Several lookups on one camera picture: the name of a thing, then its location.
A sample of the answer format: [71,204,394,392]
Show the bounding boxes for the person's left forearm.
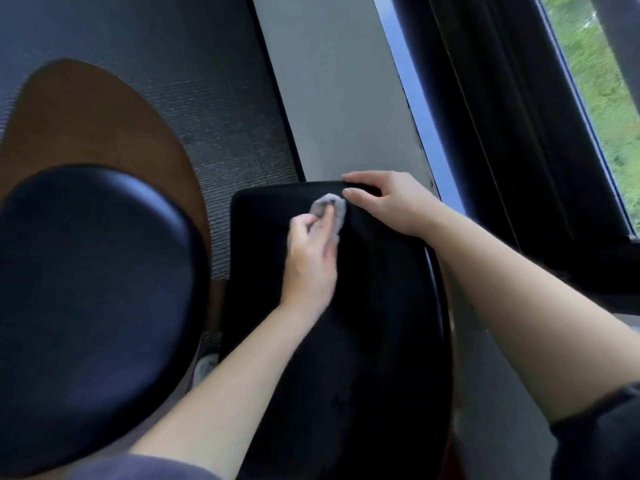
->
[129,301,337,480]

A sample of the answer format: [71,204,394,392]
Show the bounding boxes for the wooden chair with black cushion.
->
[0,59,227,480]

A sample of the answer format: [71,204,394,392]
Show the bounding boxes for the dark grey shirt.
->
[65,382,640,480]

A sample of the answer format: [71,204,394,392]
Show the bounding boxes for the person's right hand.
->
[341,170,447,239]

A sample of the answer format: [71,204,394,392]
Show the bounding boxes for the grey cleaning cloth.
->
[309,193,348,236]

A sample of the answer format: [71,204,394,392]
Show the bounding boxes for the black window frame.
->
[389,0,640,315]

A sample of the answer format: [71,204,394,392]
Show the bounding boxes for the white shoe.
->
[194,353,220,385]

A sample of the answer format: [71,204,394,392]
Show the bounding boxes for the person's right forearm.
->
[424,204,640,425]

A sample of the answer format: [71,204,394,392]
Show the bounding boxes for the window glass pane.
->
[537,0,640,236]

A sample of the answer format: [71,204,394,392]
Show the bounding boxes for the person's left hand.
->
[279,204,346,316]

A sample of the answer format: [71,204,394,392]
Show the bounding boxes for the black chair backrest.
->
[220,180,454,480]

